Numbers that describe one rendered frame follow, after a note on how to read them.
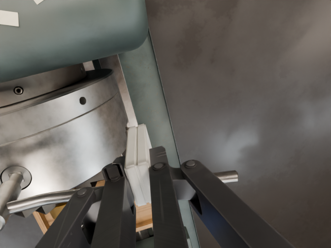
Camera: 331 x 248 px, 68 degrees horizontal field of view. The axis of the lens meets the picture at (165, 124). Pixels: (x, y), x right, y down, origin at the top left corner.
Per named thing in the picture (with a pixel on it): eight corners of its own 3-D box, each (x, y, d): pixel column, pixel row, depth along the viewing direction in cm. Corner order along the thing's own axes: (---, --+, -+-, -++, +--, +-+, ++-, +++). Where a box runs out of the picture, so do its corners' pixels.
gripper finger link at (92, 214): (133, 217, 14) (82, 230, 14) (135, 170, 18) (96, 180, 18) (126, 196, 13) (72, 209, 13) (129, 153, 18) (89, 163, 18)
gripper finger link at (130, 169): (148, 204, 16) (136, 207, 16) (145, 154, 22) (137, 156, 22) (135, 165, 14) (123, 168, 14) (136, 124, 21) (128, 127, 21)
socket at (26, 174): (13, 181, 33) (6, 193, 30) (4, 159, 32) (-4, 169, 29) (39, 175, 33) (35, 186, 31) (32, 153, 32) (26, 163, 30)
